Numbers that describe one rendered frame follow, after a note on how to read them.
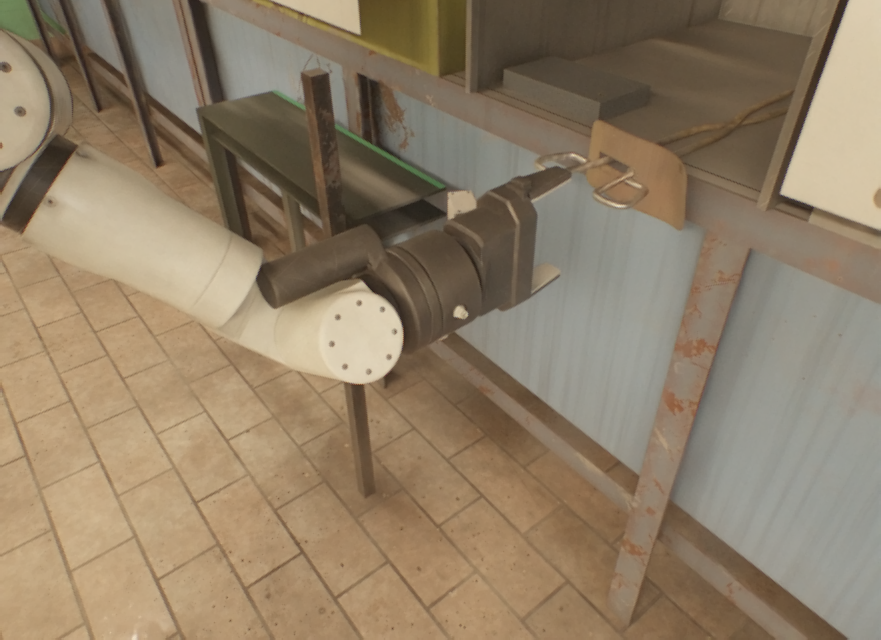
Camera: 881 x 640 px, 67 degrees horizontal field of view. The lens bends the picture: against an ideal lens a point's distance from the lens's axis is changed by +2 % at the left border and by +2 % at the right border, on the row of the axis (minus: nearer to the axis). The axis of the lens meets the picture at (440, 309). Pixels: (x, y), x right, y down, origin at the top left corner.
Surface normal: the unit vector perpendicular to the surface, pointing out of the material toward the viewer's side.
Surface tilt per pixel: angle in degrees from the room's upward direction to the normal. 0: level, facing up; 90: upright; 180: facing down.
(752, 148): 0
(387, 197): 0
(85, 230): 79
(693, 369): 90
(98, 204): 60
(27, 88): 72
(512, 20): 90
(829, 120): 90
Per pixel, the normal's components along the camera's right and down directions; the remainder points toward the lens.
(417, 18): -0.79, 0.38
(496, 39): 0.62, 0.47
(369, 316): 0.54, 0.00
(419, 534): -0.01, -0.79
